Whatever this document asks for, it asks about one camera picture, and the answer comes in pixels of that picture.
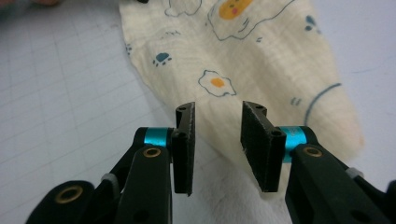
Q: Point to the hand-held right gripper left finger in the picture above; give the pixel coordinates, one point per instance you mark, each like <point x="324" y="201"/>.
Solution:
<point x="183" y="149"/>

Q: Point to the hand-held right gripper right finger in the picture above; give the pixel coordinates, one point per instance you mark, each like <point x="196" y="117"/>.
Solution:
<point x="261" y="149"/>

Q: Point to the cream printed cloth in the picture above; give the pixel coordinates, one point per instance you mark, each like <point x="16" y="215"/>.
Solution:
<point x="249" y="62"/>

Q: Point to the white grid mat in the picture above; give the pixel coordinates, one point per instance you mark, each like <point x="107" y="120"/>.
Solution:
<point x="62" y="77"/>

